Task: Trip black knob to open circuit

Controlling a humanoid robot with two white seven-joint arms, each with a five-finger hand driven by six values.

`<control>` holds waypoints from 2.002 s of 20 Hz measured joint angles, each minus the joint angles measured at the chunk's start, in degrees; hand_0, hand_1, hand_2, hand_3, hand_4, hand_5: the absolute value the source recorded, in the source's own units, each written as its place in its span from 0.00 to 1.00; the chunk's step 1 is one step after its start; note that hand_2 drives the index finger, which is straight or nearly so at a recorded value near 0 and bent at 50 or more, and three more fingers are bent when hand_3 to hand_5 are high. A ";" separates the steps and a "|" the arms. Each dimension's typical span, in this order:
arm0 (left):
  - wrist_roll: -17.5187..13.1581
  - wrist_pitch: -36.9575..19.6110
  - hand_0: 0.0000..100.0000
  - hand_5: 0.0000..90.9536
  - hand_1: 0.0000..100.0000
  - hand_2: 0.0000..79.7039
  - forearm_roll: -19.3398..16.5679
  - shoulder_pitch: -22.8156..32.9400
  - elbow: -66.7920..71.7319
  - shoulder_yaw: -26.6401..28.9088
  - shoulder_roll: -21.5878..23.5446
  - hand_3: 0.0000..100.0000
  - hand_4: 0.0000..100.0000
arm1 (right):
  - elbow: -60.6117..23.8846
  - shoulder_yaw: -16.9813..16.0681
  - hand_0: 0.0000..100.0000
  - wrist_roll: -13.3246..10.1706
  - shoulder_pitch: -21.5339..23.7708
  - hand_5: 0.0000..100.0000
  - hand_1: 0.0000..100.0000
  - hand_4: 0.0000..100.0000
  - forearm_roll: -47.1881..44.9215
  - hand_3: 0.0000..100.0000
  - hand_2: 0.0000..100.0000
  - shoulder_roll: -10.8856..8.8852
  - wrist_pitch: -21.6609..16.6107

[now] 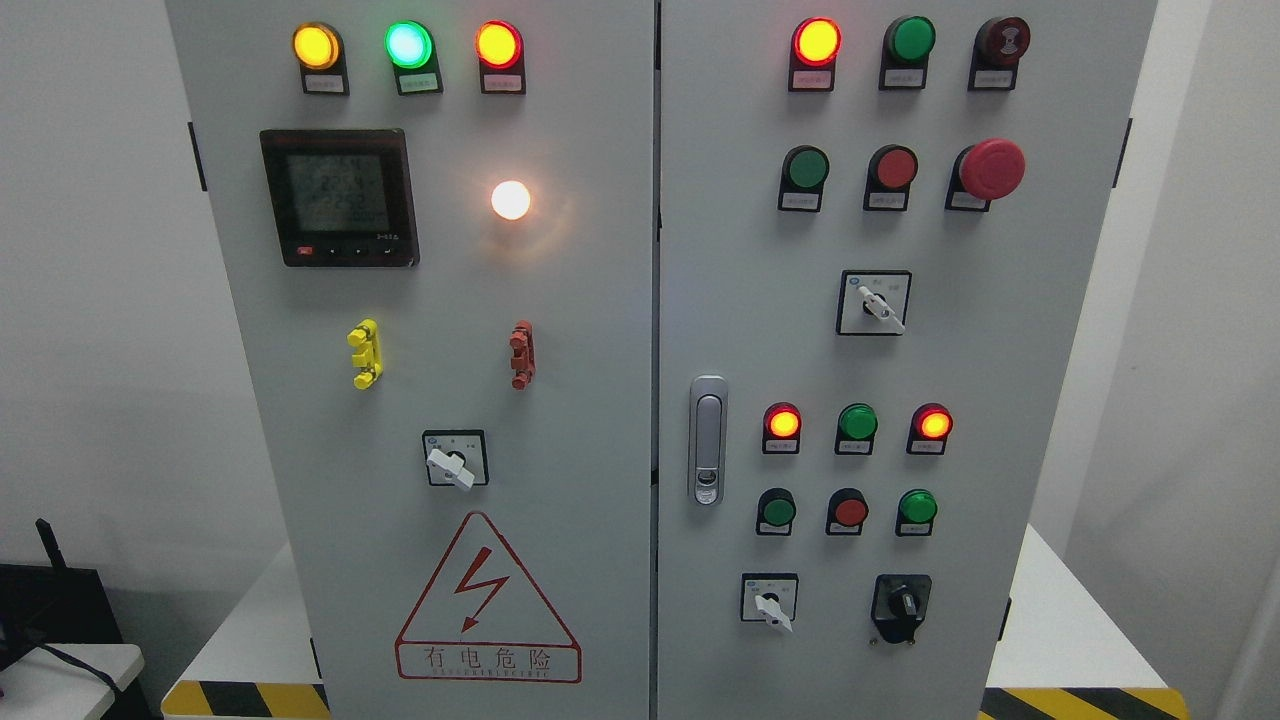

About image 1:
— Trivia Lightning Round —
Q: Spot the white platform with hazard stripes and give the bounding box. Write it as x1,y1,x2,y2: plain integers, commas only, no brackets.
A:
161,529,1190,719

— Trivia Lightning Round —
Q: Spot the red high voltage warning sticker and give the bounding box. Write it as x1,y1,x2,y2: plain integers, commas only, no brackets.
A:
394,511,582,684

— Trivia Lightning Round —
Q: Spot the green lit indicator light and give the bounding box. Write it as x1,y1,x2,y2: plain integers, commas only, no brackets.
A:
384,20,443,96

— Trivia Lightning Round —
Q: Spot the black rotary knob switch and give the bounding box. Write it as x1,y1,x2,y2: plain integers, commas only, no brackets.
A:
870,574,932,644

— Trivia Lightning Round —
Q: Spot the lower white selector switch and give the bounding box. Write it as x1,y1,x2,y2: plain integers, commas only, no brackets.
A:
740,571,799,634

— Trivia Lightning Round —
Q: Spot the silver door latch handle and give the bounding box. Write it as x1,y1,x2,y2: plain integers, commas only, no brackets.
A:
687,375,730,506

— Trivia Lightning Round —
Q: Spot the green push button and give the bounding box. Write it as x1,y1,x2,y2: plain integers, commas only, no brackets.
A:
755,488,797,536
777,145,829,213

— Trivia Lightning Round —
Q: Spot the yellow indicator light top left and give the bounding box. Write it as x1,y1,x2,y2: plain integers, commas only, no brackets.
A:
291,22,349,96

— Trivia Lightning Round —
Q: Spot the green push button lower left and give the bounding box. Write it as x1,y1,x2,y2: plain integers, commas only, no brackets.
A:
755,488,797,536

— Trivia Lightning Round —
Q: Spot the red-rimmed lit indicator light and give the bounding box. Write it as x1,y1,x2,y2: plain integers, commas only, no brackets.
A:
474,19,526,95

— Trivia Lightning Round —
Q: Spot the black cable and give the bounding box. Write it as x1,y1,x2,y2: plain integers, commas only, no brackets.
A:
0,641,125,696

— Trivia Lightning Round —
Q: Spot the red push button lower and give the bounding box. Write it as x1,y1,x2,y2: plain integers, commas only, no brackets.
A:
826,488,869,536

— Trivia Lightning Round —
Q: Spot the red emergency stop mushroom button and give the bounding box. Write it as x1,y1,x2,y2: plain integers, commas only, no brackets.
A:
945,137,1027,213

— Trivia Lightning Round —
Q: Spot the dark red buzzer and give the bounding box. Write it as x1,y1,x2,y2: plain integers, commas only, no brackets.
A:
968,15,1030,92

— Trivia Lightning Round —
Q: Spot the white glowing lamp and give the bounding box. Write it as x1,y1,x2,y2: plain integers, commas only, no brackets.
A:
490,179,532,222

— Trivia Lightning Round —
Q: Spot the green light lower right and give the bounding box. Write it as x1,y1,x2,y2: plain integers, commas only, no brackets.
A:
895,488,940,537

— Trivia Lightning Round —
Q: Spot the red indicator light middle right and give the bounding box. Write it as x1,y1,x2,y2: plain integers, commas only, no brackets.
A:
906,404,954,455

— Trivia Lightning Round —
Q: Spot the white side table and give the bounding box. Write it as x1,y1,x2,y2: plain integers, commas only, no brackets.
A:
1,643,145,719

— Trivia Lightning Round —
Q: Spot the grey electrical control cabinet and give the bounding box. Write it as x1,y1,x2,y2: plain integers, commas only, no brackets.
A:
166,1,1156,719

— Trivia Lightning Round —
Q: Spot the green indicator light top right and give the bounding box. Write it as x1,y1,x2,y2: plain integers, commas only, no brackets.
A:
878,15,937,91

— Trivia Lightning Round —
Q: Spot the green indicator light middle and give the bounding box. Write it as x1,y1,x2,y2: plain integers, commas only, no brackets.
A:
835,404,879,456

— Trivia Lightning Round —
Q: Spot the red push button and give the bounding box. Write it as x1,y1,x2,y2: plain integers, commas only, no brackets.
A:
826,488,869,536
863,143,919,211

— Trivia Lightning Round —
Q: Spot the yellow terminal connector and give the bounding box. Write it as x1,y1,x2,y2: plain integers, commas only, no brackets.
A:
346,318,383,391

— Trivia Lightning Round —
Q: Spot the left door selector switch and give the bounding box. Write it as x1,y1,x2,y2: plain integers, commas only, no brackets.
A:
422,429,490,491

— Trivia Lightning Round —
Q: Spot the green push button upper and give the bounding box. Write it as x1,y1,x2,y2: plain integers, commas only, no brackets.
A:
777,145,829,213

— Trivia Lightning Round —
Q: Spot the red push button upper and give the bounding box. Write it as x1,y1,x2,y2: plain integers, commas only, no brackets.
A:
863,143,919,211

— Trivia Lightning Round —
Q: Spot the red lit light middle left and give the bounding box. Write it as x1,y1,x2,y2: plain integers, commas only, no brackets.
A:
762,402,803,454

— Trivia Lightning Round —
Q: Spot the red terminal connector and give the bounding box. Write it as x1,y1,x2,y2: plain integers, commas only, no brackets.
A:
508,320,536,391

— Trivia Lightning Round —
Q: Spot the red lit light right door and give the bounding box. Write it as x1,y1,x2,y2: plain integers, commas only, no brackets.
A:
788,15,842,92

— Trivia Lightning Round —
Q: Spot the upper right selector switch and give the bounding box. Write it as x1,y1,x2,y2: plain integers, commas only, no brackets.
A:
835,269,913,336

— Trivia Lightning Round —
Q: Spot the black digital power meter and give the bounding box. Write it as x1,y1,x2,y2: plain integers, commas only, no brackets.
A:
259,128,420,268

